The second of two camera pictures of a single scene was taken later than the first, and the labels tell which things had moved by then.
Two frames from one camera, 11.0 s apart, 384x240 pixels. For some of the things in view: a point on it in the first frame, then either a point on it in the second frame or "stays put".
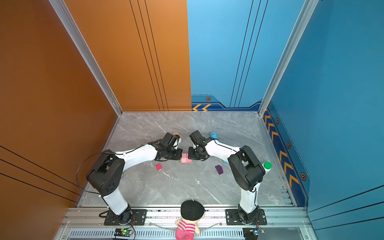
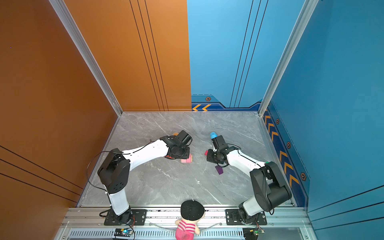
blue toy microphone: x=213 y=135 stays put
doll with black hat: x=191 y=212 stays put
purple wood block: x=219 y=169 stays put
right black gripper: x=191 y=156 to x=209 y=156
